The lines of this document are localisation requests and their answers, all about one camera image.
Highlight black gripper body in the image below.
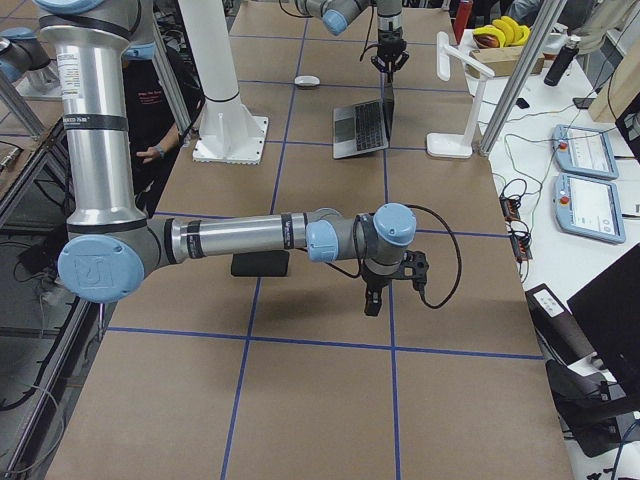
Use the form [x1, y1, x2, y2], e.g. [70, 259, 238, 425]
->
[361, 267, 395, 298]
[377, 30, 406, 54]

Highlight grey laptop computer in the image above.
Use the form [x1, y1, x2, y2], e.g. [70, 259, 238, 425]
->
[333, 81, 395, 159]

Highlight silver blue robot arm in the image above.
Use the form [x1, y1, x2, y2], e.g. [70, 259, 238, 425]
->
[32, 1, 417, 316]
[294, 0, 409, 83]

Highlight white computer mouse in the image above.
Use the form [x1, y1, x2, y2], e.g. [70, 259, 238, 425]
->
[294, 75, 320, 89]

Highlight white desk lamp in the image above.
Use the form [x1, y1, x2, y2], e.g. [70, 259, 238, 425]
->
[425, 31, 496, 160]

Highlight black folded mouse pad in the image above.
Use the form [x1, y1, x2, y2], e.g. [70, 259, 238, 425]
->
[230, 250, 290, 277]

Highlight brown cardboard box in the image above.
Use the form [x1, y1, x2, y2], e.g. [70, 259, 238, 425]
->
[467, 46, 545, 78]

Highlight yellow bananas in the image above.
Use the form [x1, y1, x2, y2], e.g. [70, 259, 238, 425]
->
[472, 16, 531, 48]

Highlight orange black circuit board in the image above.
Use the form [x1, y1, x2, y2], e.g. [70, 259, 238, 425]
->
[499, 178, 532, 264]

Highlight black water bottle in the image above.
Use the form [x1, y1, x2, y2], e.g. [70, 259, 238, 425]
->
[544, 35, 581, 86]

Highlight far blue teach pendant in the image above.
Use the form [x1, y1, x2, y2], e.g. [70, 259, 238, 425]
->
[552, 124, 619, 180]

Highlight blue teach pendant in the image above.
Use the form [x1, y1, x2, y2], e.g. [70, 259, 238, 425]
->
[552, 124, 619, 180]
[553, 173, 626, 244]

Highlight near blue teach pendant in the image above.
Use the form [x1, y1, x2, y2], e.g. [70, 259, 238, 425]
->
[553, 173, 626, 244]

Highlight black monitor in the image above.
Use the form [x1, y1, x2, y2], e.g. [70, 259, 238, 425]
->
[568, 246, 639, 394]

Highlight person in black clothes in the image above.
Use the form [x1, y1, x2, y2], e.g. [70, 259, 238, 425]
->
[122, 60, 181, 217]

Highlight aluminium frame post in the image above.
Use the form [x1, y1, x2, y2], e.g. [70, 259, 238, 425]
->
[478, 0, 566, 157]

